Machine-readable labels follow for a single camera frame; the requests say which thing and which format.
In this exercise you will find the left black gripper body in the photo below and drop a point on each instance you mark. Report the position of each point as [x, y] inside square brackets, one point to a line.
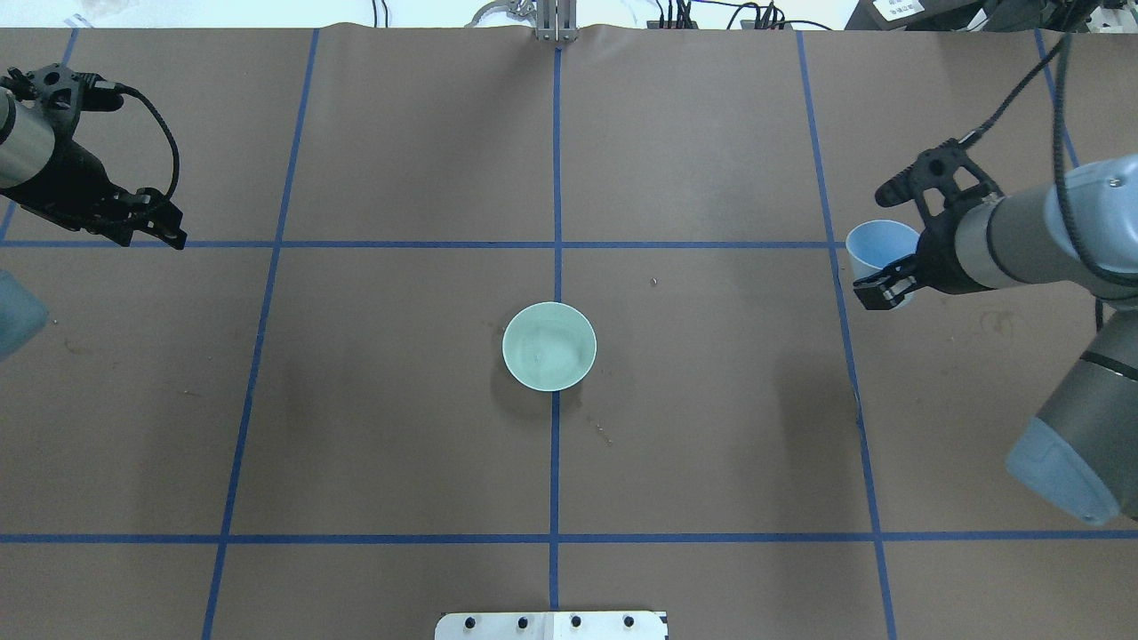
[73, 180]

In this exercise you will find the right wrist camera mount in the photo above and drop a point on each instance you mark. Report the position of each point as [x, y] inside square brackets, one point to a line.
[944, 183]

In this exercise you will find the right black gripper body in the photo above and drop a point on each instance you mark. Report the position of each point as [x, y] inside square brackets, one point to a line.
[944, 263]

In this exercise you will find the aluminium frame post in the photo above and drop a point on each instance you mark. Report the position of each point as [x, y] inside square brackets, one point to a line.
[555, 21]

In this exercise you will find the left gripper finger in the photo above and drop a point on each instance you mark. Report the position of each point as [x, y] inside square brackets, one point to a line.
[152, 201]
[173, 237]

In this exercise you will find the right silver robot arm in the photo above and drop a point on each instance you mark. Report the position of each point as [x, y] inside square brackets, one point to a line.
[1077, 235]

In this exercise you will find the white camera pillar mount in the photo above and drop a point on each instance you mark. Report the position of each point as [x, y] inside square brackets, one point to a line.
[553, 625]

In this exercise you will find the mint green bowl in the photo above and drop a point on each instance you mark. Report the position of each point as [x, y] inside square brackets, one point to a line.
[549, 346]

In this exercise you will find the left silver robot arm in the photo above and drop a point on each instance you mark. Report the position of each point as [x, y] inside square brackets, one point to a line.
[29, 142]

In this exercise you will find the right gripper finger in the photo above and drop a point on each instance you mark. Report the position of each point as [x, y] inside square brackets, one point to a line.
[890, 287]

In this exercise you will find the light blue plastic cup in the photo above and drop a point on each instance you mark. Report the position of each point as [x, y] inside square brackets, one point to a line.
[873, 244]

